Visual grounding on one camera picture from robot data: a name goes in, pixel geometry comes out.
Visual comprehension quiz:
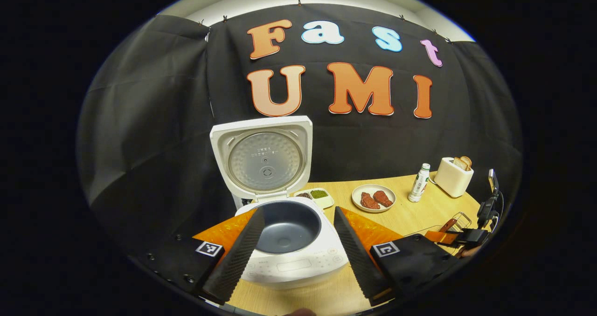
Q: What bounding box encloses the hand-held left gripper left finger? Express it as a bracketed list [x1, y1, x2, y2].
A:
[128, 207, 266, 306]

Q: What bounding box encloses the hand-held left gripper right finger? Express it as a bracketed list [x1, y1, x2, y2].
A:
[333, 206, 463, 307]

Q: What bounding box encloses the white rice cooker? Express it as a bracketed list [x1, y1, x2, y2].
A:
[209, 116, 350, 290]

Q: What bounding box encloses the white toaster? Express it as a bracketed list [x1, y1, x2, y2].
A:
[434, 157, 474, 199]

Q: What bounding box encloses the white bottle green label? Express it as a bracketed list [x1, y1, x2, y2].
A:
[408, 163, 431, 203]

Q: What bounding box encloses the red meat piece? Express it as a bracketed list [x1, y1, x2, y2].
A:
[373, 190, 394, 208]
[360, 192, 381, 210]

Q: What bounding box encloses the white round plate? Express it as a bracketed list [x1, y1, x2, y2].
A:
[352, 184, 397, 213]

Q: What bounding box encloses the white divided grain dish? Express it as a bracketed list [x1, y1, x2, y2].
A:
[294, 187, 335, 210]

